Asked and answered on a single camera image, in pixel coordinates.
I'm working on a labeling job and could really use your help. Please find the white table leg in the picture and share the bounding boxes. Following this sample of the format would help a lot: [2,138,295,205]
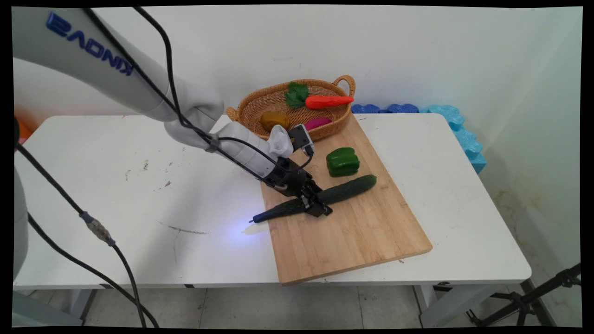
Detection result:
[69,289,99,326]
[412,282,509,328]

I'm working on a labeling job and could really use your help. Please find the orange toy carrot green leaves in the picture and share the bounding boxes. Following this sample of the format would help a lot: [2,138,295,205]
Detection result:
[284,82,355,110]

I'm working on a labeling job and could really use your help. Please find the light blue foam strip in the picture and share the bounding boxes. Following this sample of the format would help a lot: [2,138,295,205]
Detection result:
[426,104,487,175]

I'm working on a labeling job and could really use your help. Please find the black hanging cable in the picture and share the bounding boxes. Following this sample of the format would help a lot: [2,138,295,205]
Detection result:
[27,213,160,328]

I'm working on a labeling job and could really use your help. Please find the green toy bell pepper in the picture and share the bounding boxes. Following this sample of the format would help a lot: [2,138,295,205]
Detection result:
[326,147,361,178]

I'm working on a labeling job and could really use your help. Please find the bamboo cutting board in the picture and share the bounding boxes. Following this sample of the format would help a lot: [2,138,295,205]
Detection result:
[259,113,433,285]

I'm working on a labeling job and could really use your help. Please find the black camera cable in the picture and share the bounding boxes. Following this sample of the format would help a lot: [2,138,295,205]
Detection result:
[132,6,314,174]

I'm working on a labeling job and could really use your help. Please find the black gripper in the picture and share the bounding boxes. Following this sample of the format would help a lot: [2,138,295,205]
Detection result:
[263,157,333,218]

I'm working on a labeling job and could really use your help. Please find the brown toy potato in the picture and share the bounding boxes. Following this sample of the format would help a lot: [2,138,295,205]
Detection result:
[259,111,291,133]

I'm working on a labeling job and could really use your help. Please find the black tripod stand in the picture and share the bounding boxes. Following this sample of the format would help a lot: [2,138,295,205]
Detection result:
[434,263,581,328]

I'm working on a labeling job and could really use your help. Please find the woven wicker basket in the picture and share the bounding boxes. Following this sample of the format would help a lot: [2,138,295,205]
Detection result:
[226,75,356,142]

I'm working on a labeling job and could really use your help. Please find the magenta toy sweet potato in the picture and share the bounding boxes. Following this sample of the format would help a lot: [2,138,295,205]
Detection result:
[303,117,332,131]

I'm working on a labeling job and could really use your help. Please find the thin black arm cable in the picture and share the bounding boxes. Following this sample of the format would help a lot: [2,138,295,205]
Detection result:
[82,7,286,190]

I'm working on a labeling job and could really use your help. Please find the dark green toy cucumber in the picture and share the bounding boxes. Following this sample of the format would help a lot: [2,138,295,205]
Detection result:
[249,174,377,224]

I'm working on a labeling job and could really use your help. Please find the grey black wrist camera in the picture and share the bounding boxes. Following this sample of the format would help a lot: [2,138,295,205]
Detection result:
[287,123,316,157]

